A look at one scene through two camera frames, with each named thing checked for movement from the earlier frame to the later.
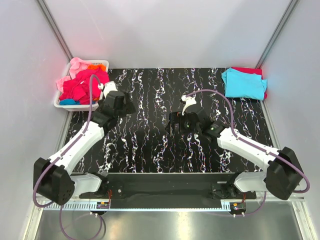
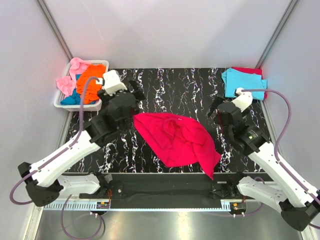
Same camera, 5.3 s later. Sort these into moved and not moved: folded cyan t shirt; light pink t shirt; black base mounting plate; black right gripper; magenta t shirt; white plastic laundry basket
Moved: magenta t shirt; black right gripper
Not moved: folded cyan t shirt; white plastic laundry basket; light pink t shirt; black base mounting plate
